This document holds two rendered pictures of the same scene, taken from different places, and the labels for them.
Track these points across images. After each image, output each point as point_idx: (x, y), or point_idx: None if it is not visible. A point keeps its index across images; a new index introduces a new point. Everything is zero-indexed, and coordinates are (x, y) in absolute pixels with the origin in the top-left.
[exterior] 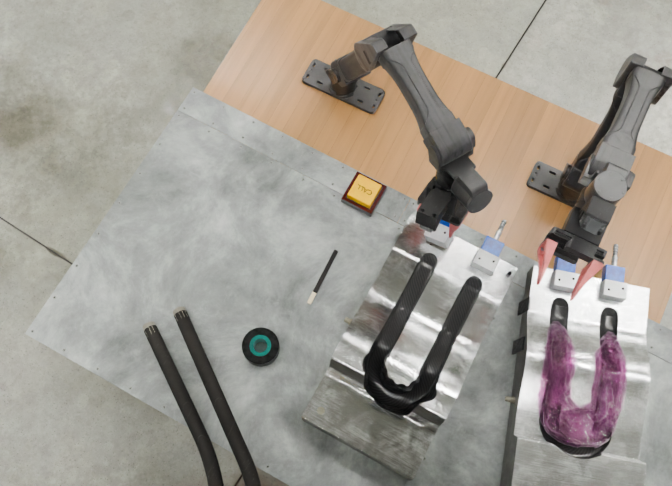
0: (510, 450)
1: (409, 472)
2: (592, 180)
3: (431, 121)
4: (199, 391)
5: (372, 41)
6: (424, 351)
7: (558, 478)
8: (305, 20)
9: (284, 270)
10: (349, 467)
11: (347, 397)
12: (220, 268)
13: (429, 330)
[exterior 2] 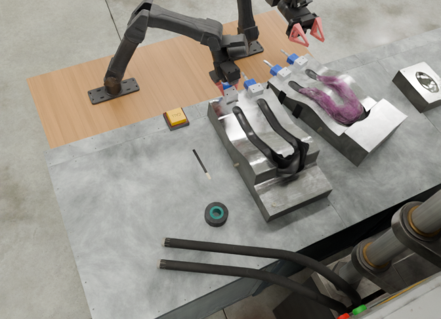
0: (344, 143)
1: (329, 188)
2: None
3: (199, 26)
4: (215, 262)
5: (138, 15)
6: (280, 138)
7: (371, 130)
8: (62, 81)
9: (184, 178)
10: (304, 217)
11: (275, 189)
12: (156, 207)
13: (270, 132)
